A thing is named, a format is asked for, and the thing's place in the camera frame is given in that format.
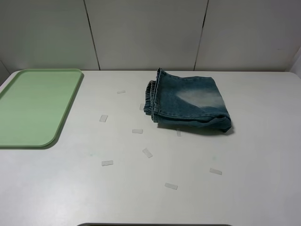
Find children's blue denim shorts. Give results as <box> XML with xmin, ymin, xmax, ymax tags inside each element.
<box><xmin>143</xmin><ymin>68</ymin><xmax>232</xmax><ymax>132</ymax></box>

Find light green plastic tray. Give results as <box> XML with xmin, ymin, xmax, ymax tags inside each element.
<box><xmin>0</xmin><ymin>69</ymin><xmax>83</xmax><ymax>149</ymax></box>

